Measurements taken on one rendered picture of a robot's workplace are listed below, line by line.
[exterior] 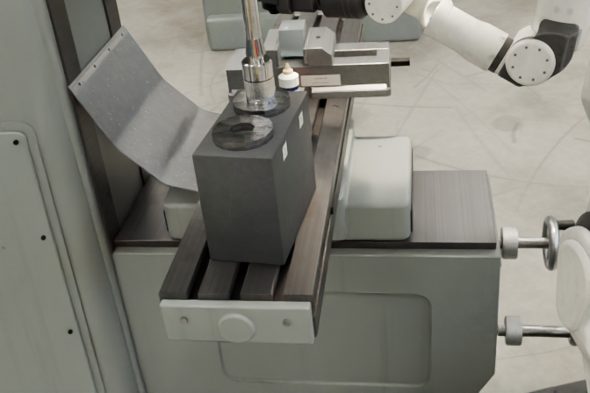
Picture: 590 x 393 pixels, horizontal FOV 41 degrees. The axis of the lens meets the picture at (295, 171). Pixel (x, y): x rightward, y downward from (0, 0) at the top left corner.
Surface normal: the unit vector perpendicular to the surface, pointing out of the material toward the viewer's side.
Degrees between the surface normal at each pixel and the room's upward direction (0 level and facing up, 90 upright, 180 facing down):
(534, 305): 0
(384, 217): 90
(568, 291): 90
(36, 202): 88
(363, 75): 90
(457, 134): 0
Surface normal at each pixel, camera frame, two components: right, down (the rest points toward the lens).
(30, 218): -0.14, 0.49
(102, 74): 0.84, -0.39
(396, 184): -0.09, -0.86
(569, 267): -0.98, 0.18
